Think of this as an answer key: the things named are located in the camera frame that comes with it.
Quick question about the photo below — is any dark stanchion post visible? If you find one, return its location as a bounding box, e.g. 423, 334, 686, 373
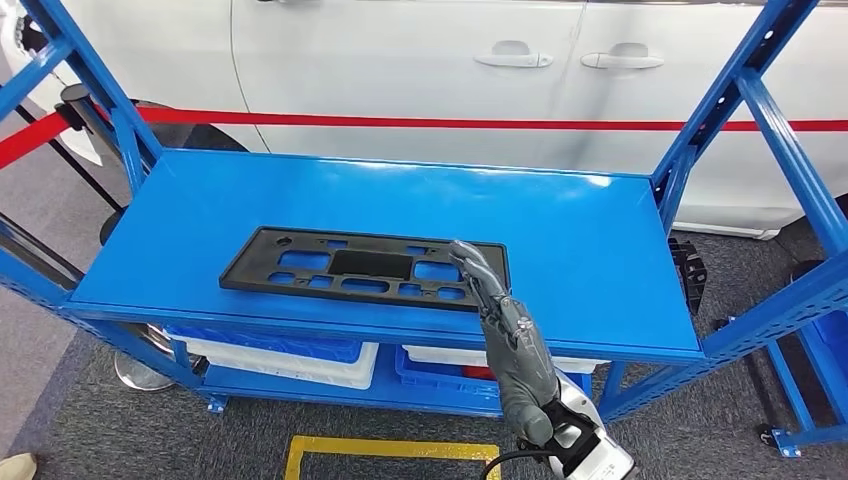
59, 82, 97, 134

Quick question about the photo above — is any blue metal shelf rack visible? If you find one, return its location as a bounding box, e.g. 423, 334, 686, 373
0, 0, 848, 425
758, 311, 848, 460

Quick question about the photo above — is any short red barrier belt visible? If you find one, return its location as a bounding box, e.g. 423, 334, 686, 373
0, 111, 71, 170

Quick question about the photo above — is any white car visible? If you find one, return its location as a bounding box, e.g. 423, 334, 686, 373
0, 0, 848, 241

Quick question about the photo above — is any white car door handle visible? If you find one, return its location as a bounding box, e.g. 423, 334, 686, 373
580, 42, 665, 71
473, 40, 554, 70

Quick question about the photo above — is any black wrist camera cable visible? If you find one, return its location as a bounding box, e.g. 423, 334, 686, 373
480, 450, 561, 480

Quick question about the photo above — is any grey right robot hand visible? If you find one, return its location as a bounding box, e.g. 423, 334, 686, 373
449, 239, 562, 447

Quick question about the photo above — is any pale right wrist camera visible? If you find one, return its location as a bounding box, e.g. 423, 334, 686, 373
529, 397, 601, 478

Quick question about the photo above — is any white plastic bin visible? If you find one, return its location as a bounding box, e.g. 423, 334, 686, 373
178, 334, 380, 391
402, 344, 609, 376

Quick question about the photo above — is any black car tyre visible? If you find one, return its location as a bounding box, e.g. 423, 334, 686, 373
129, 99, 252, 155

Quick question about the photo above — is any blue plastic bin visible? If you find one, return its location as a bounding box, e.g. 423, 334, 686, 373
164, 324, 364, 366
395, 347, 594, 400

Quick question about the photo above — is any long red barrier belt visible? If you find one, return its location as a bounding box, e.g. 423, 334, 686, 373
92, 105, 848, 134

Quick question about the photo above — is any thin black pole with base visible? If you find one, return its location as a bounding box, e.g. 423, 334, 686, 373
13, 104, 130, 246

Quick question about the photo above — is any stanchion with chrome base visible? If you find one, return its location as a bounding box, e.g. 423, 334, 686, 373
0, 211, 177, 392

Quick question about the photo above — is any black ribbed plastic box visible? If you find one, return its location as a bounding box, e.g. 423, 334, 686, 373
667, 237, 709, 316

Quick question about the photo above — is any black plastic frame part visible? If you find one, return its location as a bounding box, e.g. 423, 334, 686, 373
218, 226, 511, 314

